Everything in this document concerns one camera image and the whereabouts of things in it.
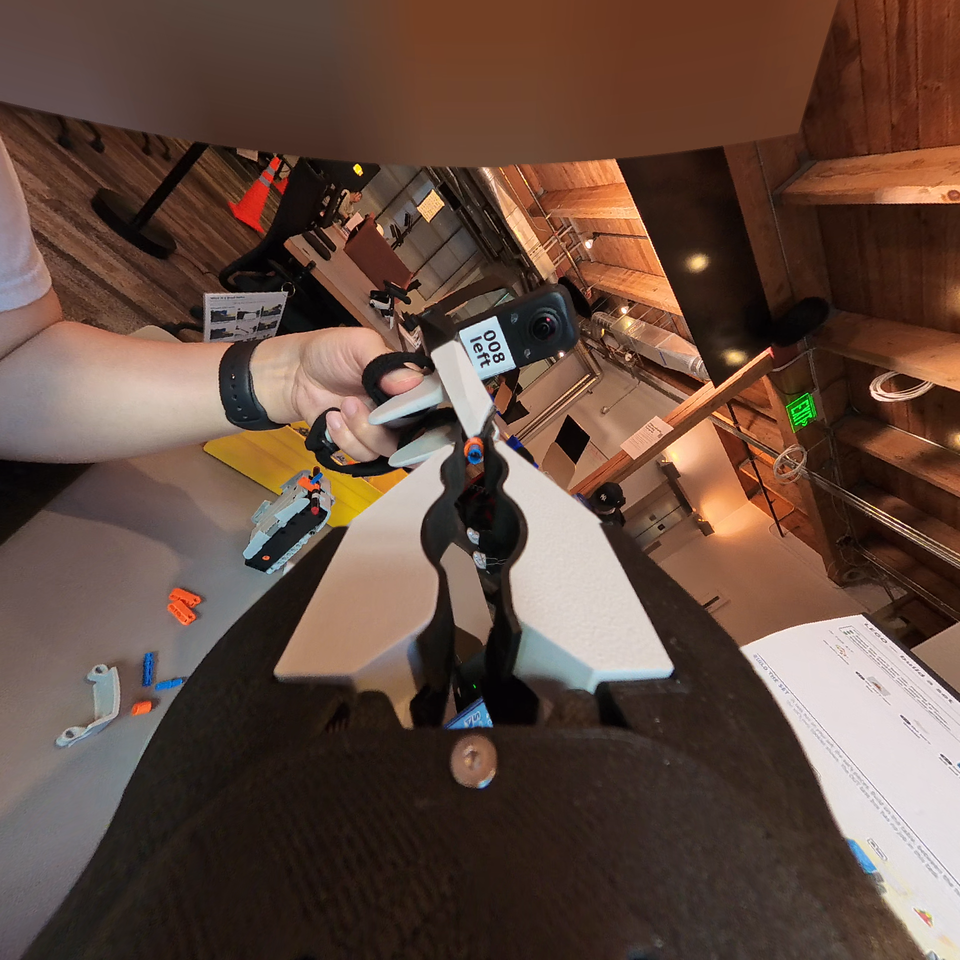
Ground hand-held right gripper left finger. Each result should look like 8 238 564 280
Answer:
272 442 468 731

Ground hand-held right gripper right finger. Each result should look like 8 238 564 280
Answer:
484 439 676 728

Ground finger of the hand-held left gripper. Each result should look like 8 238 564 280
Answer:
387 429 461 469
368 340 498 442

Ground person's left forearm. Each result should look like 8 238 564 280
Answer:
0 288 228 464

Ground grey desk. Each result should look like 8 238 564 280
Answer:
0 446 347 960

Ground person's left hand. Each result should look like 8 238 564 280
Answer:
250 325 429 464

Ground grey black toy robot module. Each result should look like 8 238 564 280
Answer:
242 468 336 576

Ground yellow plastic bin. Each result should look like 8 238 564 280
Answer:
202 420 411 530

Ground white paper notice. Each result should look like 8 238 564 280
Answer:
620 414 676 461

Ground black rectangular panel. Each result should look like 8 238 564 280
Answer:
618 147 775 371

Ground black wrist band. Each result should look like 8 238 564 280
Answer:
219 339 291 434

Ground printed photo sheet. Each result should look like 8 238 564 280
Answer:
202 291 290 343

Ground black office chair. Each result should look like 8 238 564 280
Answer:
216 156 381 303

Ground grey curved toy panel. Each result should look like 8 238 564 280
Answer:
54 663 122 749

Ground orange traffic cone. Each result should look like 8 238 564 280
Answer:
227 154 291 235

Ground wooden board with instruction poster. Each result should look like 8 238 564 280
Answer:
740 614 960 960

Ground person's dark trousers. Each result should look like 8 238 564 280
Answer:
0 458 93 547

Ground black floor stand pole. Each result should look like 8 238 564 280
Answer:
90 141 213 261

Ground silver ventilation duct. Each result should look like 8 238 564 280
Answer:
588 311 711 381

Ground wooden post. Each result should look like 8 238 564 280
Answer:
568 346 779 498

